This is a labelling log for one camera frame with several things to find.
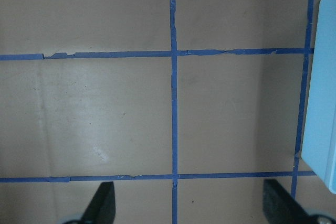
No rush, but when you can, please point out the bin-side right gripper black left finger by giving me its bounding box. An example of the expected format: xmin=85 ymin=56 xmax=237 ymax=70
xmin=79 ymin=182 xmax=116 ymax=224

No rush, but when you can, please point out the bin-side right gripper black right finger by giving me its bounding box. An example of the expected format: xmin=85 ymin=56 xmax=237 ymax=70
xmin=262 ymin=179 xmax=318 ymax=224

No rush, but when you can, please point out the light blue plastic bin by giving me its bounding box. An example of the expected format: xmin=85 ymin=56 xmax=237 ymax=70
xmin=301 ymin=0 xmax=335 ymax=193

